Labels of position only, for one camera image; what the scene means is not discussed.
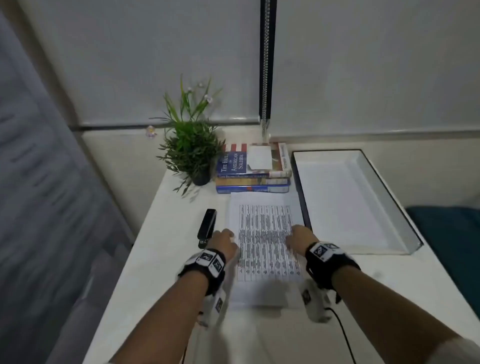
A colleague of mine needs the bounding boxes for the person's left hand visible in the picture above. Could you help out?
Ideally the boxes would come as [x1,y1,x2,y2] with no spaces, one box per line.
[207,228,240,264]

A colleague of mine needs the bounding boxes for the person's right hand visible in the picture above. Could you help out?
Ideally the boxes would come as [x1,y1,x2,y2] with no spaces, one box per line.
[286,224,320,260]

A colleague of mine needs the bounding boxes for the person's left forearm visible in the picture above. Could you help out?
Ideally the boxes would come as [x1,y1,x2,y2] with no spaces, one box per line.
[108,273,211,364]

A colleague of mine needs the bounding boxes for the person's right forearm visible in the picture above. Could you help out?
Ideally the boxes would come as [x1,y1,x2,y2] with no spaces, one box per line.
[331,263,474,364]

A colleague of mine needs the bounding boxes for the black stapler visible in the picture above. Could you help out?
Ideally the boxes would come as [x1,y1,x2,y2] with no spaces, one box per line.
[197,209,218,250]

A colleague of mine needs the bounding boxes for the printed table paper sheet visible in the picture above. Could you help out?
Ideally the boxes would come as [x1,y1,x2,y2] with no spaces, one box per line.
[227,191,305,309]

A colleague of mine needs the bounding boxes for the blue spine book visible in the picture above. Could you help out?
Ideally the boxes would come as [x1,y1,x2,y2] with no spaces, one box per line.
[216,184,290,195]

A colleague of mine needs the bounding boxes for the yellow spine book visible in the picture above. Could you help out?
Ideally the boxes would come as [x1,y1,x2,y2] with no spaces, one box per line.
[215,175,290,187]

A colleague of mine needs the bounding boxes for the white rectangular tray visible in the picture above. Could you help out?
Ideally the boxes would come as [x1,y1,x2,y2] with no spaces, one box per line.
[291,149,424,256]

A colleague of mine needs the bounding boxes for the flag cover book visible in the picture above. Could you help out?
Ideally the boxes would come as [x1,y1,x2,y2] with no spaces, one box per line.
[217,142,253,176]

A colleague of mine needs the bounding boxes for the white red cover book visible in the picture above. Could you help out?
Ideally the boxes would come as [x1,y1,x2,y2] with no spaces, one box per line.
[249,142,293,179]

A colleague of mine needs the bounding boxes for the white paper note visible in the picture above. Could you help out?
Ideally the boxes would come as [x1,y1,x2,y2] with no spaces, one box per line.
[247,145,274,170]

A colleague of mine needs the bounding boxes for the green potted plant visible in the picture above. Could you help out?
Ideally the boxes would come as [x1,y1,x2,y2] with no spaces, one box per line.
[151,74,227,199]

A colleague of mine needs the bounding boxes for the teal cushion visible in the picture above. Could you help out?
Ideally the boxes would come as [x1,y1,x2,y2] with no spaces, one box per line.
[405,205,480,319]

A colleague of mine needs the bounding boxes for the white roller blind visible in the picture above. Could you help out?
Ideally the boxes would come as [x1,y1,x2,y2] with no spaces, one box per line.
[17,0,262,127]
[268,0,480,139]

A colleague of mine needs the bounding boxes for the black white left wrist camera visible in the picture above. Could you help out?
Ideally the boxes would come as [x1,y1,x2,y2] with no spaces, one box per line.
[177,247,229,328]

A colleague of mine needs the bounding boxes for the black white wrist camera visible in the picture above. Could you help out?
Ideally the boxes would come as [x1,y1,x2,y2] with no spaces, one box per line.
[177,247,229,328]
[298,242,363,324]

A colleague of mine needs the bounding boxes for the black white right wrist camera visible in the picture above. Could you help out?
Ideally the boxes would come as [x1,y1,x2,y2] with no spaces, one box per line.
[298,242,363,324]

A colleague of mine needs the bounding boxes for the black cable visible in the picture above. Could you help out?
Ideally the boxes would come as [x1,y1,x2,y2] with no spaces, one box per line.
[323,307,358,364]

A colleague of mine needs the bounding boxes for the metal bead chain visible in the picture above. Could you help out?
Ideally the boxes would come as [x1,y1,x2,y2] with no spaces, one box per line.
[262,0,271,130]

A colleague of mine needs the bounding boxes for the black window frame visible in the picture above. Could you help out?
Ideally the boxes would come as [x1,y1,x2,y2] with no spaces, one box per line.
[259,0,278,133]

